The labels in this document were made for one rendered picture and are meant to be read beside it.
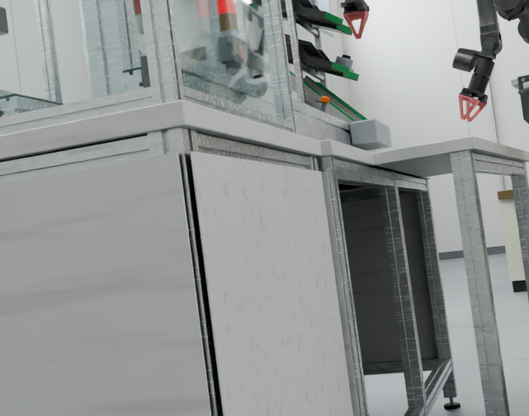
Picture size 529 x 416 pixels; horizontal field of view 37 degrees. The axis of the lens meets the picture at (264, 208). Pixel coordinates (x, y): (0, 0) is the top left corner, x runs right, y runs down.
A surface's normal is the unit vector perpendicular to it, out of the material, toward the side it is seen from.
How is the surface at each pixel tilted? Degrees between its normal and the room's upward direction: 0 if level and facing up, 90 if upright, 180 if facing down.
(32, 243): 90
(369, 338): 90
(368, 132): 90
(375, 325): 90
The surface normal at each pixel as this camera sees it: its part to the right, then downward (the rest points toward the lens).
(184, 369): -0.33, 0.00
